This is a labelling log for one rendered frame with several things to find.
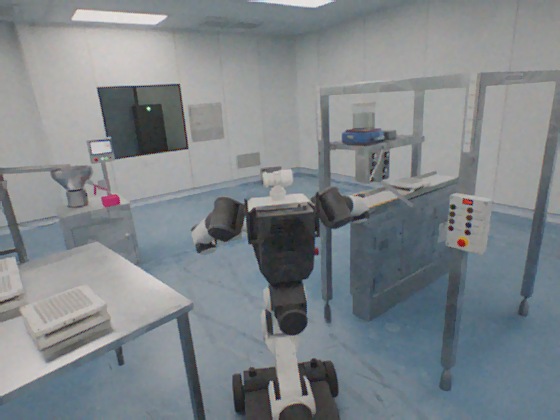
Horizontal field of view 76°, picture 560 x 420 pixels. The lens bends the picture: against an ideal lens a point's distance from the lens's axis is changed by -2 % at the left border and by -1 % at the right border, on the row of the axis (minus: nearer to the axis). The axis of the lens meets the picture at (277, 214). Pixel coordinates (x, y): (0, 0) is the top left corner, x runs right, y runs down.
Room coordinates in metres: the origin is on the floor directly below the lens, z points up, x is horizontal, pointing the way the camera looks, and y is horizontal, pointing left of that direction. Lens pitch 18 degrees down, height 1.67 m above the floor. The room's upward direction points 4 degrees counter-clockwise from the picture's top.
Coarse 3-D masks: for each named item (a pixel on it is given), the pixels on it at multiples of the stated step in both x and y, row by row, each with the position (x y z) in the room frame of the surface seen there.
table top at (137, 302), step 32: (64, 256) 1.89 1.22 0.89; (96, 256) 1.86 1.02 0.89; (32, 288) 1.52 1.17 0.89; (64, 288) 1.50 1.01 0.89; (96, 288) 1.48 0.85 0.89; (128, 288) 1.46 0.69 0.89; (160, 288) 1.44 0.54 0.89; (0, 320) 1.26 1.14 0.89; (128, 320) 1.20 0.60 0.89; (160, 320) 1.21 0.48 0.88; (0, 352) 1.05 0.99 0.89; (32, 352) 1.04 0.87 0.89; (64, 352) 1.03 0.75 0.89; (96, 352) 1.04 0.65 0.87; (0, 384) 0.90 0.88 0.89; (32, 384) 0.91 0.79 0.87
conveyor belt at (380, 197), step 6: (432, 180) 3.01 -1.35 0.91; (438, 180) 2.99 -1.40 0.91; (444, 180) 2.98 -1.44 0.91; (444, 186) 2.82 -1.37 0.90; (384, 192) 2.72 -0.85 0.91; (390, 192) 2.71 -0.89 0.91; (366, 198) 2.59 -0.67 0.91; (372, 198) 2.58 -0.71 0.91; (378, 198) 2.57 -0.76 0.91; (384, 198) 2.56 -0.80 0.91; (390, 198) 2.55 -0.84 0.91; (408, 198) 2.53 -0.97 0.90; (372, 204) 2.43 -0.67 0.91
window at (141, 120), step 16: (112, 96) 6.17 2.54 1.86; (128, 96) 6.31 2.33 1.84; (144, 96) 6.46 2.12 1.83; (160, 96) 6.62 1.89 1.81; (176, 96) 6.78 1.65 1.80; (112, 112) 6.15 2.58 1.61; (128, 112) 6.29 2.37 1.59; (144, 112) 6.44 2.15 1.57; (160, 112) 6.59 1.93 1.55; (176, 112) 6.76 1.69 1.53; (112, 128) 6.12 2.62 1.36; (128, 128) 6.26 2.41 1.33; (144, 128) 6.41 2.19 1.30; (160, 128) 6.57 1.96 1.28; (176, 128) 6.73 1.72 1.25; (112, 144) 6.10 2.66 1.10; (128, 144) 6.24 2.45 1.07; (144, 144) 6.39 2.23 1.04; (160, 144) 6.54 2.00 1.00; (176, 144) 6.71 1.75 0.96
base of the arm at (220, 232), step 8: (216, 200) 1.37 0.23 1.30; (224, 200) 1.35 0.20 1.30; (232, 200) 1.36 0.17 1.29; (240, 208) 1.36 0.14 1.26; (240, 216) 1.34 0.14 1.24; (240, 224) 1.31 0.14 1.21; (208, 232) 1.29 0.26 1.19; (216, 232) 1.27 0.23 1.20; (224, 232) 1.26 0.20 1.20; (232, 232) 1.27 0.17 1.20; (240, 232) 1.29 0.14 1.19; (224, 240) 1.32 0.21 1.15
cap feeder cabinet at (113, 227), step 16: (64, 208) 3.43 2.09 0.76; (80, 208) 3.39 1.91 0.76; (96, 208) 3.35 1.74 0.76; (112, 208) 3.39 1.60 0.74; (128, 208) 3.48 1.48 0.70; (64, 224) 3.15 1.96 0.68; (80, 224) 3.22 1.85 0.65; (96, 224) 3.30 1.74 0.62; (112, 224) 3.37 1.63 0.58; (128, 224) 3.46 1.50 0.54; (64, 240) 3.48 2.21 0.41; (80, 240) 3.20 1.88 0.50; (96, 240) 3.28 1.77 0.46; (112, 240) 3.36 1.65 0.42; (128, 240) 3.44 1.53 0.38; (128, 256) 3.42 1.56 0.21
